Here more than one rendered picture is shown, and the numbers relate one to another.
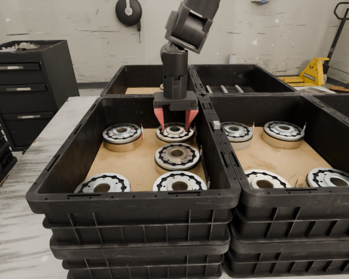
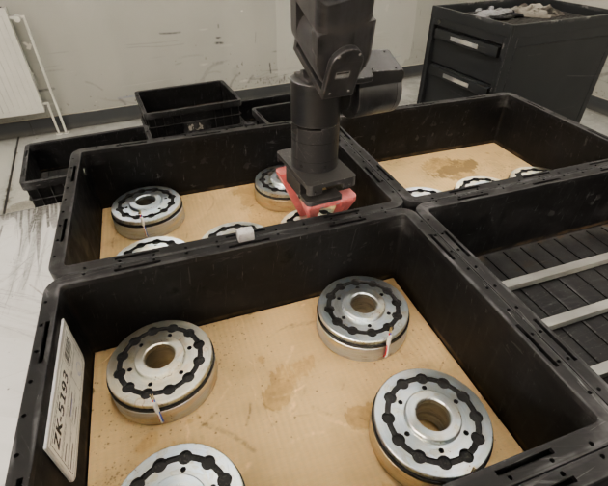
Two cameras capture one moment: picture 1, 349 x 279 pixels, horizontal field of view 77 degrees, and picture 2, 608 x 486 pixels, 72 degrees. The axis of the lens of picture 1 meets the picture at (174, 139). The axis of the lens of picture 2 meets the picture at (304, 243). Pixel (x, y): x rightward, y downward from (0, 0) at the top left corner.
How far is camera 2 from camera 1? 58 cm
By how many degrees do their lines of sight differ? 59
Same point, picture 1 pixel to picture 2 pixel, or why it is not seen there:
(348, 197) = (23, 419)
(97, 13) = not seen: outside the picture
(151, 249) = not seen: hidden behind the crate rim
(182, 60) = (299, 98)
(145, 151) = (266, 221)
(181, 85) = (299, 146)
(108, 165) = (221, 201)
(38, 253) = not seen: hidden behind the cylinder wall
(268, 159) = (303, 396)
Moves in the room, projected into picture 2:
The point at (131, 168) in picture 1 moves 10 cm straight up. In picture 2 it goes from (219, 220) to (210, 162)
